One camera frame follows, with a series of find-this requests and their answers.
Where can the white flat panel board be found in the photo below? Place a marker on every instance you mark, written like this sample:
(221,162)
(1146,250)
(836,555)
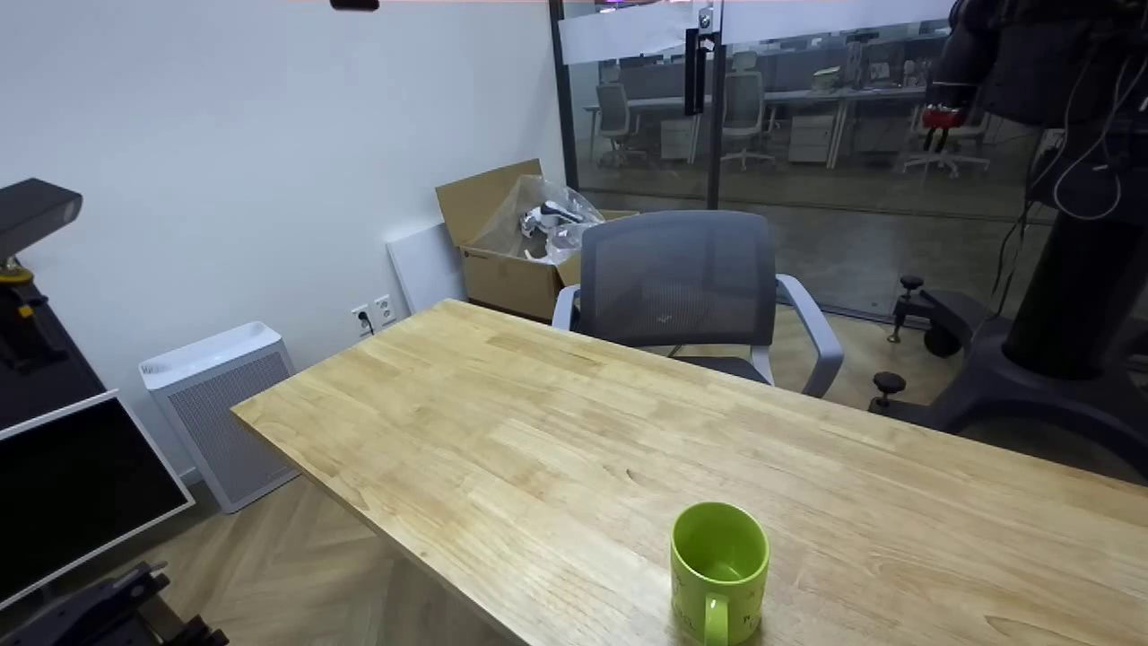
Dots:
(424,266)

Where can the white air purifier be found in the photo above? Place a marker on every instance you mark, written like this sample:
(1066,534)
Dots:
(200,387)

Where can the clear plastic packing wrap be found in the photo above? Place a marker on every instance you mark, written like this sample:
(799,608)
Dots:
(539,222)

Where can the black robot pedestal stand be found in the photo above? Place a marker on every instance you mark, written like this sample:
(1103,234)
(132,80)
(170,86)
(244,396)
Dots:
(1074,71)

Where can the black monitor with white frame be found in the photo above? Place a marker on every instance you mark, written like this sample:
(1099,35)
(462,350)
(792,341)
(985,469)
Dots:
(72,487)

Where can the grey mesh office chair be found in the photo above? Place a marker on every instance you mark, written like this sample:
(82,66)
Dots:
(694,277)

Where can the green plastic mug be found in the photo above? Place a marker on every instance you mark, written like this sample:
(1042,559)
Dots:
(718,567)

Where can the open cardboard box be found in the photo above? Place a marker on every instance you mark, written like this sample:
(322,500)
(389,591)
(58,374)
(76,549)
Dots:
(484,218)

